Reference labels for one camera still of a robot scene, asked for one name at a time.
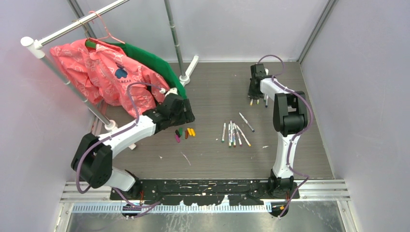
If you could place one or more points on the pink wire hanger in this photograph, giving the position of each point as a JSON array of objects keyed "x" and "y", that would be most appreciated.
[{"x": 107, "y": 31}]

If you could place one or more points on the blue-end marker pen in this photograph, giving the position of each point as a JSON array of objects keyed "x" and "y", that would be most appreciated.
[{"x": 246, "y": 122}]

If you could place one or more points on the white metal clothes rack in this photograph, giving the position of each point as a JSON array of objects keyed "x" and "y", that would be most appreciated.
[{"x": 113, "y": 117}]

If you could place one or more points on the aluminium slotted rail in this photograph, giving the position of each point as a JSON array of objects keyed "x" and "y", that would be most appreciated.
[{"x": 120, "y": 207}]

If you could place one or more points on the yellow pen cap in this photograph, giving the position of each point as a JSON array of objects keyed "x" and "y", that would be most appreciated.
[{"x": 193, "y": 132}]

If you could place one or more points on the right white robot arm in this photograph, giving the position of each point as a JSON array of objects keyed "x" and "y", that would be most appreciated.
[{"x": 290, "y": 118}]

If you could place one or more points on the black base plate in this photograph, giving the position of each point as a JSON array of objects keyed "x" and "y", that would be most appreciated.
[{"x": 205, "y": 192}]

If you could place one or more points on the green cloth garment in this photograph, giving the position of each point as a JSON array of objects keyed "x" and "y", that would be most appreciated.
[{"x": 146, "y": 58}]

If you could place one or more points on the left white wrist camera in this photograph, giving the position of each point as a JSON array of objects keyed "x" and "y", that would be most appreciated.
[{"x": 170, "y": 91}]

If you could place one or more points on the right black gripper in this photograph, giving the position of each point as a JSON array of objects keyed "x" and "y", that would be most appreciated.
[{"x": 253, "y": 95}]

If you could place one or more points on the pink patterned shirt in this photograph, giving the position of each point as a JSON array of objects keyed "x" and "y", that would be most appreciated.
[{"x": 138, "y": 86}]

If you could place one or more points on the yellow marker pen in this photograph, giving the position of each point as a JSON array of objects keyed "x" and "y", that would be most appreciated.
[{"x": 243, "y": 135}]

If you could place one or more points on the green-end marker pen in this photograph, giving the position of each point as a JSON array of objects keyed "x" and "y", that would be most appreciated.
[{"x": 223, "y": 132}]

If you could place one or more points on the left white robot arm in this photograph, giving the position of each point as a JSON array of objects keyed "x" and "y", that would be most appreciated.
[{"x": 93, "y": 160}]

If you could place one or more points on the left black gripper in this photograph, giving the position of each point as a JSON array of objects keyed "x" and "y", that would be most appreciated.
[{"x": 188, "y": 115}]

